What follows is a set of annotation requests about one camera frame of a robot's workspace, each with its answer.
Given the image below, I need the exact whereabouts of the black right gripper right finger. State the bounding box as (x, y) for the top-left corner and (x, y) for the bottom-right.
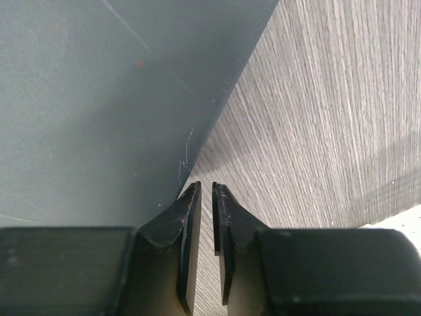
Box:
(212, 183), (420, 315)

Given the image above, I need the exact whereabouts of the white perforated plastic basket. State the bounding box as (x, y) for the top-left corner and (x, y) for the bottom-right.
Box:
(353, 205), (420, 264)

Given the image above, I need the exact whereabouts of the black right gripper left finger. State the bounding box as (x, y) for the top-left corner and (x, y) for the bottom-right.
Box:
(1, 182), (201, 315)

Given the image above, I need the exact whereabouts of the dark network switch box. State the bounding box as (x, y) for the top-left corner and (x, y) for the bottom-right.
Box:
(1, 1), (276, 226)

